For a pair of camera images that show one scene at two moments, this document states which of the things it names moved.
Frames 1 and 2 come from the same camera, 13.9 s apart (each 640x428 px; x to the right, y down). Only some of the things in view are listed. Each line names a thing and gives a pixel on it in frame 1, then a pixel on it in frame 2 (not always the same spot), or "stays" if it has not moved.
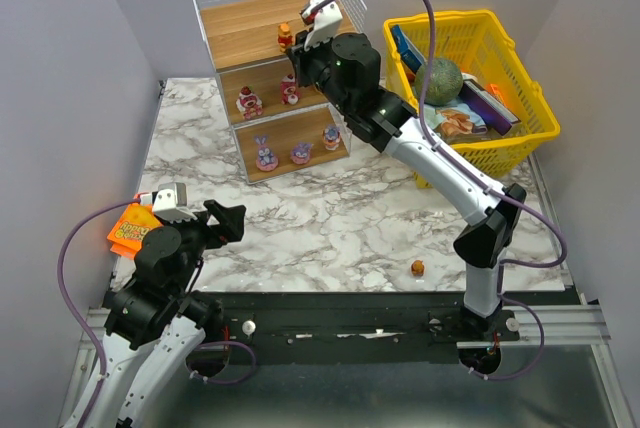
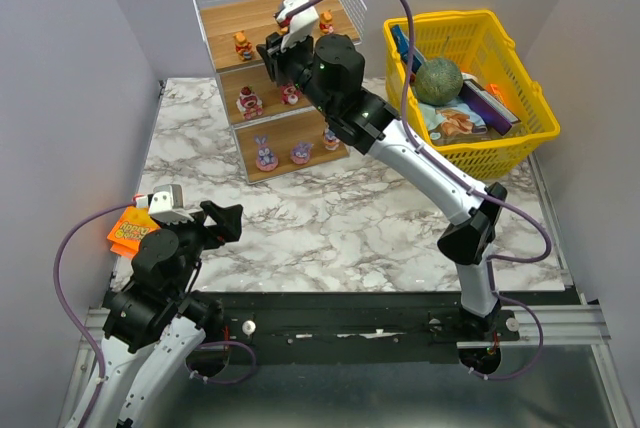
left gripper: [211, 229] stays
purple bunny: [266, 160] stays
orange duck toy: [417, 268] → [243, 47]
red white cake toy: [249, 104] stays
